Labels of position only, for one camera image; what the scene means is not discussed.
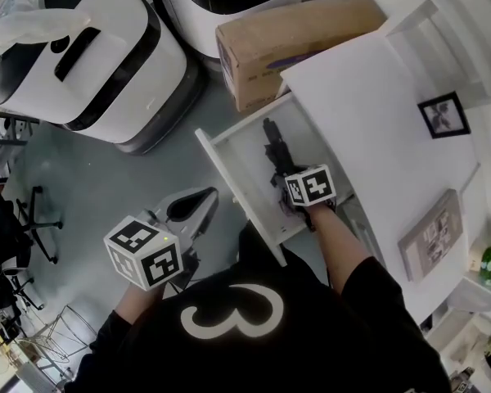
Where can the translucent plastic bag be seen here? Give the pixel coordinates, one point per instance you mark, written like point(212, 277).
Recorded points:
point(20, 19)

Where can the white wall shelf unit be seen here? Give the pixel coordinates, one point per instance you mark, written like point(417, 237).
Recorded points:
point(454, 35)

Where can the grey hardcover book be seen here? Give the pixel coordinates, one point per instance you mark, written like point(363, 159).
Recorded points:
point(431, 236)

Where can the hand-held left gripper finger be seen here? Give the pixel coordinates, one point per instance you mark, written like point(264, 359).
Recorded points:
point(188, 195)
point(204, 219)

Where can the black picture frame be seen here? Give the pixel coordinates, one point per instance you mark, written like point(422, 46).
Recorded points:
point(444, 115)

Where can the white drawer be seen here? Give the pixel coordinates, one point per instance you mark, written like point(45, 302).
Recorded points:
point(249, 158)

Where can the person's right forearm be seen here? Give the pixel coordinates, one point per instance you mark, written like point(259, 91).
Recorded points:
point(339, 248)

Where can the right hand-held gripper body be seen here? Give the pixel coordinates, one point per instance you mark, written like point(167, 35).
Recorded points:
point(311, 186)

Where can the brown cardboard box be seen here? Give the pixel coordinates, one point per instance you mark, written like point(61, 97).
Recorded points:
point(278, 43)

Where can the black shirt with white print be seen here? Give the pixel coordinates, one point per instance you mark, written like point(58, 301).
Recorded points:
point(270, 334)

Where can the white cabinet top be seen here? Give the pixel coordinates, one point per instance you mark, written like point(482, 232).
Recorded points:
point(372, 109)

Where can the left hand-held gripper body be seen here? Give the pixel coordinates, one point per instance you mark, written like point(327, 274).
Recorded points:
point(147, 252)

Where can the black office chair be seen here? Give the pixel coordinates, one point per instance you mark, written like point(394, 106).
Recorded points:
point(16, 240)

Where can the person's left forearm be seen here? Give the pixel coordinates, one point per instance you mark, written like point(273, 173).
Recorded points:
point(139, 301)

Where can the black framed marker board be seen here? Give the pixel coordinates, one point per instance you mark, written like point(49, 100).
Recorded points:
point(12, 127)

